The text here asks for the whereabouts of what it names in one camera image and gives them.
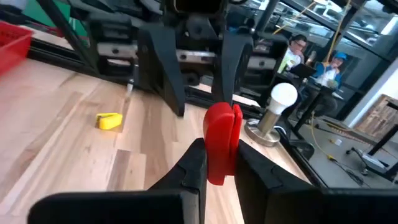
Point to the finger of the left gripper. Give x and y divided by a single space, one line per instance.
161 62
230 62

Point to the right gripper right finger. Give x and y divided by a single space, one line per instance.
295 208

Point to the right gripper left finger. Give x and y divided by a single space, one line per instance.
124 208

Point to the red stapler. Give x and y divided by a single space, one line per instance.
220 140

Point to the yellow stapler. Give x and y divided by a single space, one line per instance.
110 122

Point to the table lamp with white bulb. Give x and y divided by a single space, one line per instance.
283 95

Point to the person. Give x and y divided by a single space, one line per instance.
293 57
329 73

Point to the black laptop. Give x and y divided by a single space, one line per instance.
303 71

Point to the wooden pallet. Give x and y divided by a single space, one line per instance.
377 118

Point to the red plastic basket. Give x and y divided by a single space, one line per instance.
14 46

